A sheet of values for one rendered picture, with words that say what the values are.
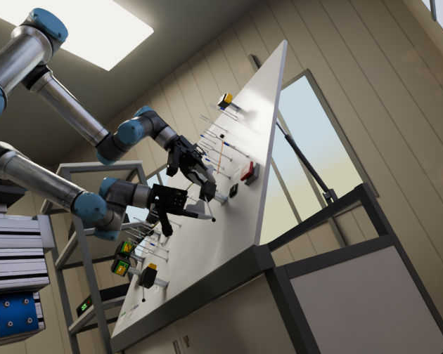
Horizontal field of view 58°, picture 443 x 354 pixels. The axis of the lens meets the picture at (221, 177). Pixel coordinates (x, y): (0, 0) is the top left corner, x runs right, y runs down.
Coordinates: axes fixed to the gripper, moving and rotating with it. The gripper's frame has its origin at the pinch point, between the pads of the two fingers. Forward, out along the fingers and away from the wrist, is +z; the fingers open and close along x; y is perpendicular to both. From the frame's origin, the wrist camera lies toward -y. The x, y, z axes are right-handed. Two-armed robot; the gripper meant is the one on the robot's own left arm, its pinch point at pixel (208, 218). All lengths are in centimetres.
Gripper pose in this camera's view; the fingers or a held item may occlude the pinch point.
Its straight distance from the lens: 128.7
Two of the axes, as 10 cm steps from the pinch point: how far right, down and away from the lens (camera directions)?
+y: 2.3, -9.7, 0.2
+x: -0.6, 0.1, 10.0
